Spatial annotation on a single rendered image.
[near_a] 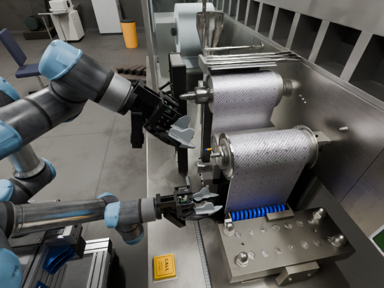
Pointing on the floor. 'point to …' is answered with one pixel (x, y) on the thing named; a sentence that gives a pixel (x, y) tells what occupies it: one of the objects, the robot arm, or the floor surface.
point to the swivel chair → (19, 56)
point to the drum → (129, 32)
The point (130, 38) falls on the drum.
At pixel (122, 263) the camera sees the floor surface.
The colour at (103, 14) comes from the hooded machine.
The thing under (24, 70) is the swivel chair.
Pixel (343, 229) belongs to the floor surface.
